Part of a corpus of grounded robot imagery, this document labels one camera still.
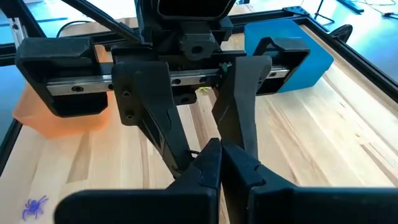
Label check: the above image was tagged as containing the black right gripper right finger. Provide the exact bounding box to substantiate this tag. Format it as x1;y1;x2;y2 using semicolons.
220;139;398;224

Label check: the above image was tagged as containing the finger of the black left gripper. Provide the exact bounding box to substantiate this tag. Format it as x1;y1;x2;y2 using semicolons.
111;60;195;180
211;55;274;160

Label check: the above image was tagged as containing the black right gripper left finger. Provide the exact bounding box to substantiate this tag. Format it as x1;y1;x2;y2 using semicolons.
54;138;223;224

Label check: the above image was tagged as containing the purple plastic spider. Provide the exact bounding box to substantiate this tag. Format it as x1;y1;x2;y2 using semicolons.
21;195;50;221

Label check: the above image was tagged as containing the orange plastic bin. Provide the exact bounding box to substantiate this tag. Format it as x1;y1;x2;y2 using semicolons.
12;45;114;139

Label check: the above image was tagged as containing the teal plastic bin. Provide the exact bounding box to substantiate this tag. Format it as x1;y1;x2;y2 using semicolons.
243;19;335;93

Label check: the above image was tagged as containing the black tripod stand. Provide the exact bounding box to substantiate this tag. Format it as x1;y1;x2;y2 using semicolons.
313;0;336;24

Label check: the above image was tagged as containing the black table clamp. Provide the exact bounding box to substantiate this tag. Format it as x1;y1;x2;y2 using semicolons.
328;24;354;44

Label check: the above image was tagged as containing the silver frame bracket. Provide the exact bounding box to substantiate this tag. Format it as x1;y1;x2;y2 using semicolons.
8;17;26;47

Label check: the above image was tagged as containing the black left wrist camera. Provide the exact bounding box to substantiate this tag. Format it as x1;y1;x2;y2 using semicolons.
157;0;238;21

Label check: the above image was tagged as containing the black aluminium table frame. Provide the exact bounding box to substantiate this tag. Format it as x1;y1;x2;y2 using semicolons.
0;0;398;177

